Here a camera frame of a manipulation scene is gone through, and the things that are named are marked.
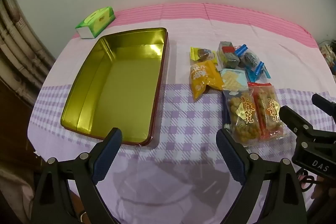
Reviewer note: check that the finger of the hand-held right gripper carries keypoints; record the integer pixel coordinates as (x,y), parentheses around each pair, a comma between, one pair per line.
(291,116)
(321,103)

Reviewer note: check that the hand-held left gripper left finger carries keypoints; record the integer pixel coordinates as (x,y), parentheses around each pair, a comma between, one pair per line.
(110,150)

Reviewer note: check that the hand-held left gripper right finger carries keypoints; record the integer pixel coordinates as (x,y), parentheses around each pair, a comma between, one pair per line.
(231,155)

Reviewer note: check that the red fried twists packet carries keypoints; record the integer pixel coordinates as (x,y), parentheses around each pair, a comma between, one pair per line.
(270,111)

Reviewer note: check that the clear fried twists packet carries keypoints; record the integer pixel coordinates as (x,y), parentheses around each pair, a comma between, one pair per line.
(241,116)

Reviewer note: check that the blue dark candy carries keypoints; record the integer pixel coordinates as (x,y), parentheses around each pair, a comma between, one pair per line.
(248,58)
(256,73)

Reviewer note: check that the gold tin box maroon sides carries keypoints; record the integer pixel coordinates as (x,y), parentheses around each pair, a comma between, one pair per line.
(118,82)

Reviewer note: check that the light blue cracker packet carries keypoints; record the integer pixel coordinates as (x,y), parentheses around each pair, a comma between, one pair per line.
(233,78)

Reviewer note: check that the orange snack packet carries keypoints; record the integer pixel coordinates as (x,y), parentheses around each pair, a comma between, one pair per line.
(204,79)

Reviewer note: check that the grey block red label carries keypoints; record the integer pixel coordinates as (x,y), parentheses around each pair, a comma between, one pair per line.
(228,58)

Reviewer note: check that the small yellow candy packet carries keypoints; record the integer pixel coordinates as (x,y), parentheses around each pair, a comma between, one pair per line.
(196,54)

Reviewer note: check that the floral patterned box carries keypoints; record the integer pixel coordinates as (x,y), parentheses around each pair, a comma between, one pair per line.
(328,53)

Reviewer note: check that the dark wooden furniture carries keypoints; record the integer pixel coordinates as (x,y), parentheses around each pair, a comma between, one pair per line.
(13,113)

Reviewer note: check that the green tissue box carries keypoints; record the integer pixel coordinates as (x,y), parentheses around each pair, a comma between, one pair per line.
(97,18)

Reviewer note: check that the pink and purple checked sheet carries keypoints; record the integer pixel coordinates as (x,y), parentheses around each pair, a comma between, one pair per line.
(183,29)

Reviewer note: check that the beige ribbed pipes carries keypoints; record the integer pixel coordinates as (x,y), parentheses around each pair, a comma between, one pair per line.
(15,37)

